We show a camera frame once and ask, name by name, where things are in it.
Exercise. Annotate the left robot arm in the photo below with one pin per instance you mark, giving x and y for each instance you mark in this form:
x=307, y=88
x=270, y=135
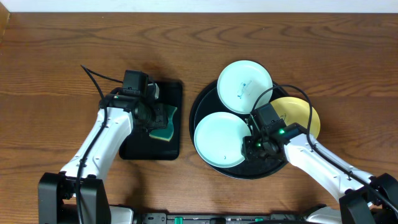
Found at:
x=76, y=194

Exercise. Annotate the green scouring sponge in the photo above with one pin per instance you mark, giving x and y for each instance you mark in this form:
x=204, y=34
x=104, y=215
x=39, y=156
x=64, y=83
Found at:
x=167, y=133

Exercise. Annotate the light blue plate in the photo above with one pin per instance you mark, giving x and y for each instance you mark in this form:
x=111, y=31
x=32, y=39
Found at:
x=244, y=84
x=218, y=139

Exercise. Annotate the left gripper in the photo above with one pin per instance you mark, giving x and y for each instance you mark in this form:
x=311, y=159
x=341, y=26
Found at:
x=160, y=117

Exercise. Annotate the yellow plate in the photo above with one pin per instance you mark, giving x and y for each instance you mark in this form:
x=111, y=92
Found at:
x=295, y=110

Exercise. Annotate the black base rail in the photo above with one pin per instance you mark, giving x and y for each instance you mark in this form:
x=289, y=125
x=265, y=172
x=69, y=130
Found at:
x=233, y=218

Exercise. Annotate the black round tray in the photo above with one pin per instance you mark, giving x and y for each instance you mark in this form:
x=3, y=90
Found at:
x=208, y=102

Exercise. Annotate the black rectangular tray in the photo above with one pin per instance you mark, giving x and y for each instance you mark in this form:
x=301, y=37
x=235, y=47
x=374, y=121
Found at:
x=139, y=146

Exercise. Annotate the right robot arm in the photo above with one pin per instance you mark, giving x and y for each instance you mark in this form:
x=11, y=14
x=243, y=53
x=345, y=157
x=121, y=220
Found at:
x=362, y=197

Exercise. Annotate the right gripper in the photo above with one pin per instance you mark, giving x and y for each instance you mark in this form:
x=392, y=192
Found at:
x=249, y=152

